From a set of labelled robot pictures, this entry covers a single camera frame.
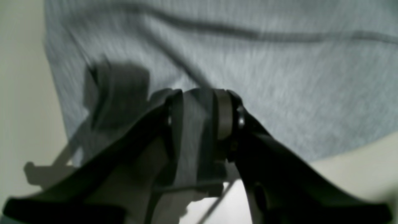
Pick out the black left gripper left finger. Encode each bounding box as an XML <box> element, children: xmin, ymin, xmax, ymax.
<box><xmin>3</xmin><ymin>90</ymin><xmax>183</xmax><ymax>224</ymax></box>

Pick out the grey T-shirt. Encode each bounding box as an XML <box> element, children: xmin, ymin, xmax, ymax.
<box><xmin>44</xmin><ymin>0</ymin><xmax>398</xmax><ymax>224</ymax></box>

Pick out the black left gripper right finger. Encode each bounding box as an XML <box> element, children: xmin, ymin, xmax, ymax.
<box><xmin>213</xmin><ymin>89</ymin><xmax>393</xmax><ymax>224</ymax></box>

